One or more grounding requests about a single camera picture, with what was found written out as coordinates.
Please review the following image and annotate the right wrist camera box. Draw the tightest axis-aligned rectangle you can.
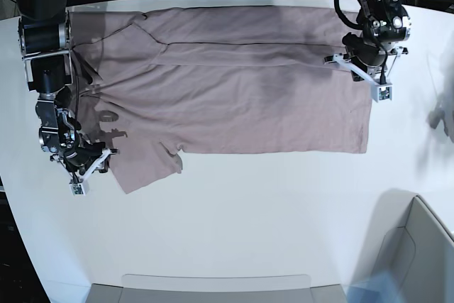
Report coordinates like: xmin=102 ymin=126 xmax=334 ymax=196
xmin=70 ymin=182 xmax=89 ymax=196

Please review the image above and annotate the grey bin right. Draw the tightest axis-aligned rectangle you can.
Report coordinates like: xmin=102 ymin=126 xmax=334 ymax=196
xmin=368 ymin=196 xmax=453 ymax=302

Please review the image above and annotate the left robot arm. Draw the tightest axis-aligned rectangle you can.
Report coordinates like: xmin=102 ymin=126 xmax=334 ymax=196
xmin=324 ymin=0 xmax=411 ymax=85

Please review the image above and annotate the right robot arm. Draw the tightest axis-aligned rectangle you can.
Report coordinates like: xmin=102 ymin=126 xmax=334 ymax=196
xmin=16 ymin=0 xmax=117 ymax=182

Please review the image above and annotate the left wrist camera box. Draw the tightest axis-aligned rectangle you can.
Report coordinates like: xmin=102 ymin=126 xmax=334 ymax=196
xmin=370 ymin=84 xmax=392 ymax=102

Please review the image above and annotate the pink T-shirt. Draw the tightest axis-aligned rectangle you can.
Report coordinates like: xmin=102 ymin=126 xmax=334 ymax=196
xmin=71 ymin=6 xmax=372 ymax=193

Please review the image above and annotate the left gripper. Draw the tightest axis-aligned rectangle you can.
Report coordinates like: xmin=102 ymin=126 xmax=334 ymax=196
xmin=323 ymin=33 xmax=408 ymax=82

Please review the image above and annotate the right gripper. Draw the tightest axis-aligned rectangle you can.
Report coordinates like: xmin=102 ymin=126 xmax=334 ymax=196
xmin=50 ymin=141 xmax=118 ymax=175

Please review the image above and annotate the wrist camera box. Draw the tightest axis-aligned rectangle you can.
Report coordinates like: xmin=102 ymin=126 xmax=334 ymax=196
xmin=370 ymin=84 xmax=392 ymax=102
xmin=70 ymin=182 xmax=89 ymax=196

